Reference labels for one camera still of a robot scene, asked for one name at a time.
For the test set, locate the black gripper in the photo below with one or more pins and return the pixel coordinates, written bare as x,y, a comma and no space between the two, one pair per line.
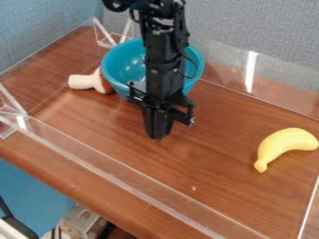
161,112

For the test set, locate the blue bowl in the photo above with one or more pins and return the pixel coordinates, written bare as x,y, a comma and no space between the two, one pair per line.
124,66

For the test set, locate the white and red toy mushroom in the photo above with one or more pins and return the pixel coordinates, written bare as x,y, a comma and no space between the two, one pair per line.
94,81

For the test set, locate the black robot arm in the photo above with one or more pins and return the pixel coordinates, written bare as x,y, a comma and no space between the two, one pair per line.
166,38

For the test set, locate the clear acrylic front barrier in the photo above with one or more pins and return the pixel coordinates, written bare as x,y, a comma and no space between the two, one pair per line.
140,203

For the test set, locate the clear acrylic barrier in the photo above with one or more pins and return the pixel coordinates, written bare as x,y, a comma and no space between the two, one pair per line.
269,79
140,203

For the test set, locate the clear acrylic back barrier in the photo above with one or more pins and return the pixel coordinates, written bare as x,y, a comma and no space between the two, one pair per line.
269,79

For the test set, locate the yellow toy banana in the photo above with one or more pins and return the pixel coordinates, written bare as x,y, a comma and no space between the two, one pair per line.
281,142

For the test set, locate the white block under table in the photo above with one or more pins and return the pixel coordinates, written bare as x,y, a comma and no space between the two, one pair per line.
81,224

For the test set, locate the clear acrylic corner bracket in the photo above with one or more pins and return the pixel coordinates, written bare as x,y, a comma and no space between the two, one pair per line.
110,40

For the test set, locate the clear acrylic left bracket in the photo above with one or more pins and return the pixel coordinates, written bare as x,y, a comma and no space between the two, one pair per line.
14,116

